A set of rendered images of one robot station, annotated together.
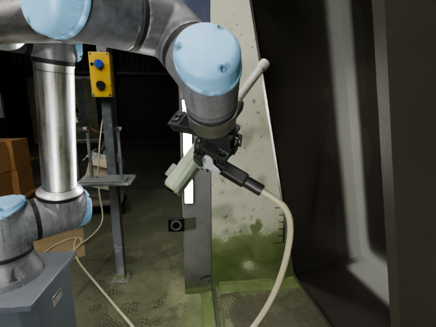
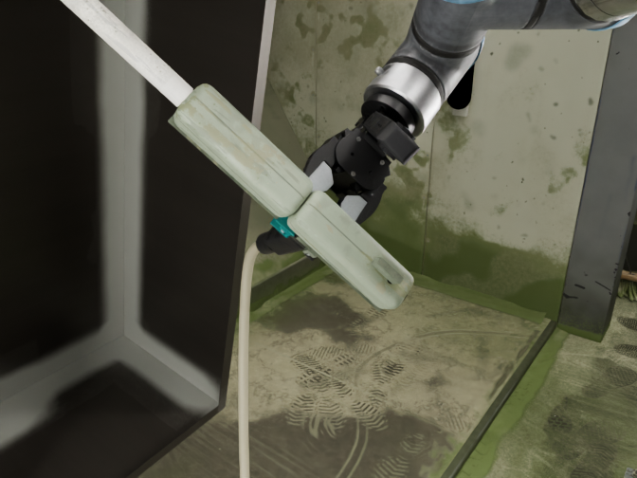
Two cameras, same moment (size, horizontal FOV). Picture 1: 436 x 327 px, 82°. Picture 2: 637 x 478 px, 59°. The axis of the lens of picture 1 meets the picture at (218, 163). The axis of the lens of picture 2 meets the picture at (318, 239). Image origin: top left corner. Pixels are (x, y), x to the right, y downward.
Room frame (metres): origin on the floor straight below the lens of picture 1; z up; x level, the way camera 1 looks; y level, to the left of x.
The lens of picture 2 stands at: (1.07, 0.43, 1.32)
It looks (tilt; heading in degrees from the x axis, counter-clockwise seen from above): 23 degrees down; 223
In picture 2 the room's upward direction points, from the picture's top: straight up
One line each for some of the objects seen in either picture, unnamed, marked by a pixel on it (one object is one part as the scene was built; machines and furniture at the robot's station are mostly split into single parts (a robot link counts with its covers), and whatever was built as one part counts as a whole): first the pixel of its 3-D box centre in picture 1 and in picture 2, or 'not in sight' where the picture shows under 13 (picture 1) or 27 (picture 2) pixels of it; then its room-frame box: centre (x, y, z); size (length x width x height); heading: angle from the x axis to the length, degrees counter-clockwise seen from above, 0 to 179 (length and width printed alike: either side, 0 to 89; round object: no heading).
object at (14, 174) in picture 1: (13, 180); not in sight; (3.24, 2.71, 0.33); 0.38 x 0.29 x 0.36; 13
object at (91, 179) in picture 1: (104, 154); not in sight; (1.51, 0.69, 0.95); 0.26 x 0.15 x 0.32; 96
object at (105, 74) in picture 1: (102, 75); not in sight; (1.61, 0.71, 1.42); 0.12 x 0.06 x 0.26; 96
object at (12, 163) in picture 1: (8, 153); not in sight; (3.22, 2.70, 0.69); 0.38 x 0.29 x 0.36; 12
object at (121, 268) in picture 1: (112, 169); not in sight; (1.67, 0.71, 0.82); 0.06 x 0.06 x 1.64; 6
